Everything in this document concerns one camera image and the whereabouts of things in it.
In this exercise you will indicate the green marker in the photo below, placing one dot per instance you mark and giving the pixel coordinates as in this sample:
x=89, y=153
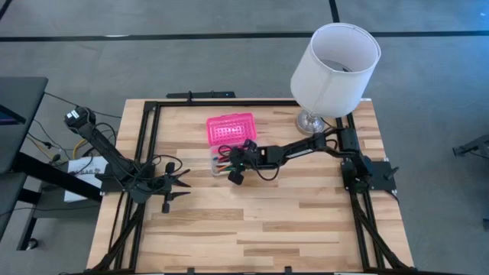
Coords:
x=230, y=167

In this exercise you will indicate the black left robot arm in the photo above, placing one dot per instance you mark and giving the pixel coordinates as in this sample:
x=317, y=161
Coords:
x=103, y=145

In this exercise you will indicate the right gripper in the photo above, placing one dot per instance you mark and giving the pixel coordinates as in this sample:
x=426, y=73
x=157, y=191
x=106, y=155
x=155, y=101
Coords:
x=246, y=158

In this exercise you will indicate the white box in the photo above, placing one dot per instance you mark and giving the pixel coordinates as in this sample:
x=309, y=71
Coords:
x=76, y=191

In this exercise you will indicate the orange pencil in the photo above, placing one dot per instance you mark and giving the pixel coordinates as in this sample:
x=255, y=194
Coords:
x=221, y=169

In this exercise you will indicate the black stand leg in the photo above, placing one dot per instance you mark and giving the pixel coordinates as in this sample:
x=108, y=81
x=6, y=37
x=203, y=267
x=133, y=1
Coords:
x=473, y=144

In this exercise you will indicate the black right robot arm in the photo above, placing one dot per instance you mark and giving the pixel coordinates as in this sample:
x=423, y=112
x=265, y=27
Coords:
x=302, y=147

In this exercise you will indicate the clear supply box pink lid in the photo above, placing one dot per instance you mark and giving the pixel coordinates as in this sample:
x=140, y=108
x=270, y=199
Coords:
x=231, y=128

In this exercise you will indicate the black bar device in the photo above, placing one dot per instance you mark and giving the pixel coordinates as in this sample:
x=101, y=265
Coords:
x=206, y=94

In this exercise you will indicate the grey desk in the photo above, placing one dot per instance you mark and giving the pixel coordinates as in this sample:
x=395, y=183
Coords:
x=23, y=99

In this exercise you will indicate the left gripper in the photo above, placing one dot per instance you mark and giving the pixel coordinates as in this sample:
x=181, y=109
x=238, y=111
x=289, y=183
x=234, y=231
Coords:
x=164, y=187

